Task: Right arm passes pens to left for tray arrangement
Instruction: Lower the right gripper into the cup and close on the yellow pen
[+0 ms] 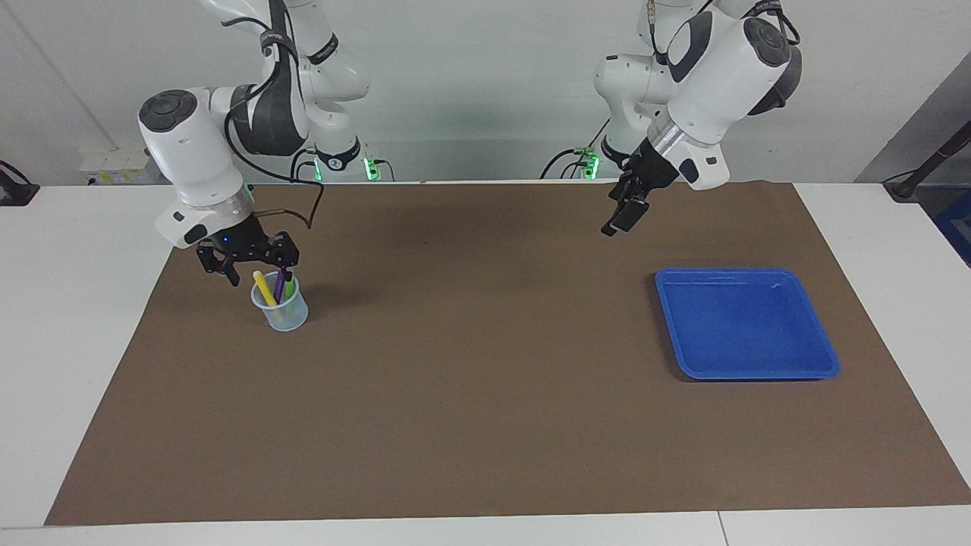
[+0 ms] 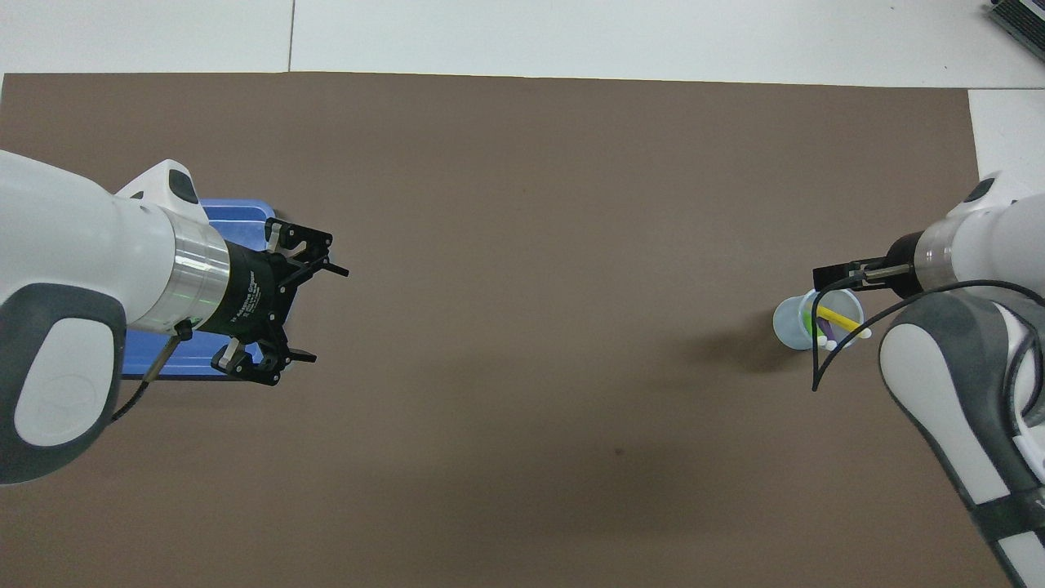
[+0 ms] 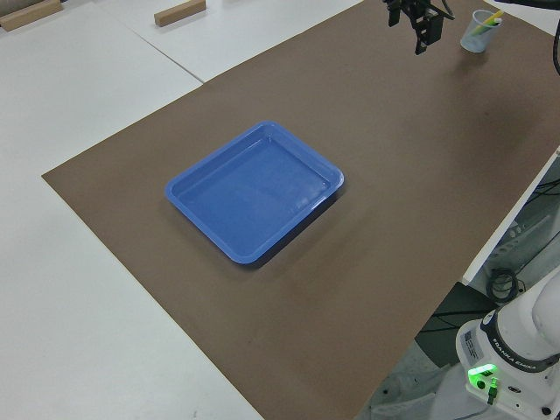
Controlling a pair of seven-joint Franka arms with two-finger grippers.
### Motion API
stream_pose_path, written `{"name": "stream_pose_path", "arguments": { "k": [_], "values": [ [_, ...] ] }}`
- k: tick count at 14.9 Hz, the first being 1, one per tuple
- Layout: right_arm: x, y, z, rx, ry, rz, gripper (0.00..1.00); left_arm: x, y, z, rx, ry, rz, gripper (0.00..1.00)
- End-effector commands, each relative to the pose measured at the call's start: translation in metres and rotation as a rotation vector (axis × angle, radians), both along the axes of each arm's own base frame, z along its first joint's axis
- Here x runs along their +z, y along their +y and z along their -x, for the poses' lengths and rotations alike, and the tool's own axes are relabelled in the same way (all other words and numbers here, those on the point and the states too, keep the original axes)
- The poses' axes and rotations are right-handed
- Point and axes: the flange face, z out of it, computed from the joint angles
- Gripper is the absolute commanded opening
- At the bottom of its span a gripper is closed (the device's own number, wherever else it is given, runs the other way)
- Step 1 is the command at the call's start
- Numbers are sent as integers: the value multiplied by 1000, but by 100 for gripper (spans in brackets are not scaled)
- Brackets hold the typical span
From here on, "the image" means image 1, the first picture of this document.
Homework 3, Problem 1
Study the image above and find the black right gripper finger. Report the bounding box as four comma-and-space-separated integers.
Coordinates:
262, 232, 300, 271
196, 244, 242, 287

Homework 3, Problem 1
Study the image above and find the blue plastic tray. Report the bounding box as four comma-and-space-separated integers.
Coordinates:
655, 267, 841, 381

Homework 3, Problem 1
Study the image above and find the clear plastic cup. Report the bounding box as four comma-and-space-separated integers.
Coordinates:
251, 273, 310, 332

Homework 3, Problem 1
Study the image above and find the white socket box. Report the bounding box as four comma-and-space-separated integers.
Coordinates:
79, 148, 164, 186

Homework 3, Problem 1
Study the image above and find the brown table mat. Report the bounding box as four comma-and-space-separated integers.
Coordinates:
44, 180, 971, 526

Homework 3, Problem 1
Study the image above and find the black clamp base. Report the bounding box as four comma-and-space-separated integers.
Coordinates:
0, 160, 40, 206

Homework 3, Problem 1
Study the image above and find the black stand leg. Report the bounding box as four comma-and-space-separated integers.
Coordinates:
884, 121, 971, 202

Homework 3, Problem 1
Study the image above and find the blue crate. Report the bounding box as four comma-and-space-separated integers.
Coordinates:
932, 188, 971, 268

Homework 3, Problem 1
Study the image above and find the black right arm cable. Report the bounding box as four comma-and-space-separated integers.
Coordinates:
224, 0, 325, 230

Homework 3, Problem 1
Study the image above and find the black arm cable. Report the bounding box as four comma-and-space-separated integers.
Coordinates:
645, 0, 801, 48
224, 0, 325, 230

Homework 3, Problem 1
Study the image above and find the black base cable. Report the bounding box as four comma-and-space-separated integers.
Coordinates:
540, 118, 611, 180

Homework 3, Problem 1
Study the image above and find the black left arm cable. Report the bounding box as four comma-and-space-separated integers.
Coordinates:
645, 0, 801, 48

